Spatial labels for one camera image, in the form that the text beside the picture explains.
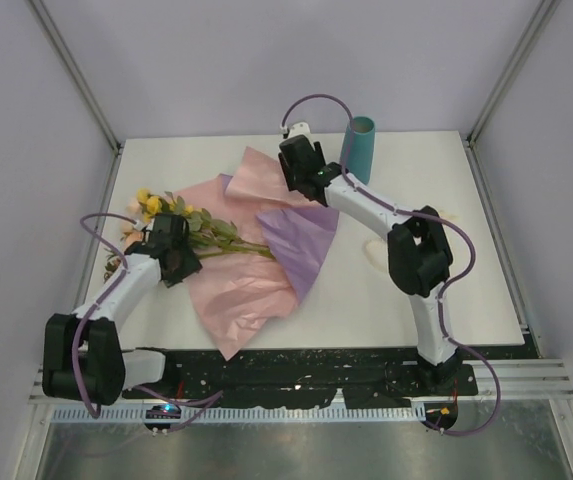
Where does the cream printed ribbon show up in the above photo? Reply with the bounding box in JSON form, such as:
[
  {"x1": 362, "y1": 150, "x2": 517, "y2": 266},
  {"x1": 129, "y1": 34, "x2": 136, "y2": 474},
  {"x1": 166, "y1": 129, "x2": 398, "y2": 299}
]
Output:
[{"x1": 363, "y1": 207, "x2": 462, "y2": 274}]

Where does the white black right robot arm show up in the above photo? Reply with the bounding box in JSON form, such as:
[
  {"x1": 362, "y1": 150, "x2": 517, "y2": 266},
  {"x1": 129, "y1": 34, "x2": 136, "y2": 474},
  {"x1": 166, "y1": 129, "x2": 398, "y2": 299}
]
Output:
[{"x1": 278, "y1": 134, "x2": 462, "y2": 394}]

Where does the purple wrapping paper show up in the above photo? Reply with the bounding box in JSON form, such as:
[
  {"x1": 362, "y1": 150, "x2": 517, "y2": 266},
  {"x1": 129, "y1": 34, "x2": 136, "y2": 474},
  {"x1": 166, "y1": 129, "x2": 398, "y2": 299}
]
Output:
[{"x1": 177, "y1": 147, "x2": 339, "y2": 360}]

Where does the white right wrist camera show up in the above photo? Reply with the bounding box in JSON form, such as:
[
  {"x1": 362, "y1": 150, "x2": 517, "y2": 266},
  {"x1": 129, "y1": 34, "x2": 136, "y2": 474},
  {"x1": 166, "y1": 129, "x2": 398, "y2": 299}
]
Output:
[{"x1": 281, "y1": 121, "x2": 311, "y2": 139}]

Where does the artificial flower bunch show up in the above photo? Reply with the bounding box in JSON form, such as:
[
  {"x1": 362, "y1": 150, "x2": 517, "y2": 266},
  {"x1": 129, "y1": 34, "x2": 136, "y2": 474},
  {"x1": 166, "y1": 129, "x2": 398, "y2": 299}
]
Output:
[{"x1": 103, "y1": 187, "x2": 277, "y2": 281}]

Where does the teal ceramic vase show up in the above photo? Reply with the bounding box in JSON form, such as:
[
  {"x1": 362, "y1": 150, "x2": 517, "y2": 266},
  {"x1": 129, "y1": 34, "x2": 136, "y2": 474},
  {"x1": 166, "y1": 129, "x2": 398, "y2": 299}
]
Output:
[{"x1": 340, "y1": 116, "x2": 376, "y2": 184}]

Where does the left aluminium frame post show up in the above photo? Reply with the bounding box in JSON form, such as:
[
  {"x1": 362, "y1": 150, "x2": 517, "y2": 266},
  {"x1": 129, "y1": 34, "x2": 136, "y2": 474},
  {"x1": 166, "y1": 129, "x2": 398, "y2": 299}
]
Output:
[{"x1": 28, "y1": 0, "x2": 125, "y2": 156}]

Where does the aluminium frame post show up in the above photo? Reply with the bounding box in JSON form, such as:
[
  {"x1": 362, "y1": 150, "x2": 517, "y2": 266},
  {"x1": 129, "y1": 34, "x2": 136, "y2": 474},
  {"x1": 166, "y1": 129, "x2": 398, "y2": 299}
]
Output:
[
  {"x1": 463, "y1": 0, "x2": 560, "y2": 149},
  {"x1": 28, "y1": 0, "x2": 125, "y2": 156}
]

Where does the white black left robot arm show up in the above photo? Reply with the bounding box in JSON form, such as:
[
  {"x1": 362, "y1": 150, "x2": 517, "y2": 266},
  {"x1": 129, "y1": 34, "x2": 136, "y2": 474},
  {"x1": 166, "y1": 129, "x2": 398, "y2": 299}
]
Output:
[{"x1": 42, "y1": 213, "x2": 202, "y2": 418}]

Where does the right aluminium frame post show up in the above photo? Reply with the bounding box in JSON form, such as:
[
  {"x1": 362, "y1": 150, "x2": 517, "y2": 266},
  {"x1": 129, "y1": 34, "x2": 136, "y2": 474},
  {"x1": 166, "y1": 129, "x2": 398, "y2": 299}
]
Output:
[{"x1": 463, "y1": 0, "x2": 560, "y2": 149}]

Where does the white slotted cable duct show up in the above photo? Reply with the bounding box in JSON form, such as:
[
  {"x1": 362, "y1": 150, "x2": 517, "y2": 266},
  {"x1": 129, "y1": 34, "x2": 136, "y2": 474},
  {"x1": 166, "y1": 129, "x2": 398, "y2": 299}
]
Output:
[{"x1": 51, "y1": 403, "x2": 425, "y2": 424}]

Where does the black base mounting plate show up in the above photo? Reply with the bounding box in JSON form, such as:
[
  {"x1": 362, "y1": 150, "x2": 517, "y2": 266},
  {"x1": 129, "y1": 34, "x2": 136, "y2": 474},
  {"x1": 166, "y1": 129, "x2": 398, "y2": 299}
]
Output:
[{"x1": 148, "y1": 348, "x2": 478, "y2": 410}]

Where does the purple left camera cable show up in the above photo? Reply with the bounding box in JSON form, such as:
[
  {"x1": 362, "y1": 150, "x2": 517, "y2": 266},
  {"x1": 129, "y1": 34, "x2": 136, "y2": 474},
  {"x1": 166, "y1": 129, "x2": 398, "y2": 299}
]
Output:
[{"x1": 71, "y1": 212, "x2": 140, "y2": 420}]

